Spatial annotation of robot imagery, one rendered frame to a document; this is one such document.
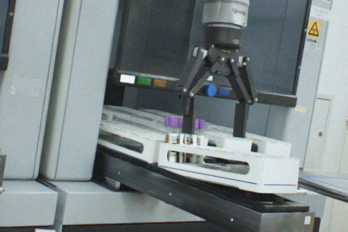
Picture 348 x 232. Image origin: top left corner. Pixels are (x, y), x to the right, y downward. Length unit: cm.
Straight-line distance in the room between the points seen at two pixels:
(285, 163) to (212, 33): 30
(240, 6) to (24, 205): 57
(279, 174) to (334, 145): 273
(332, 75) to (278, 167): 264
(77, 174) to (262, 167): 50
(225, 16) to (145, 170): 35
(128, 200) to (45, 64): 35
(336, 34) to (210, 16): 253
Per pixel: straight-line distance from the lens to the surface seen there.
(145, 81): 149
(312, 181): 148
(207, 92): 160
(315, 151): 375
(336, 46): 377
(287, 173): 117
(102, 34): 145
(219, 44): 127
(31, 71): 138
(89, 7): 143
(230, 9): 126
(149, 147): 137
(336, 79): 380
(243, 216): 113
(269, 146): 175
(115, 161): 144
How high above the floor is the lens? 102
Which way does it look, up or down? 3 degrees down
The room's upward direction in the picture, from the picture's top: 9 degrees clockwise
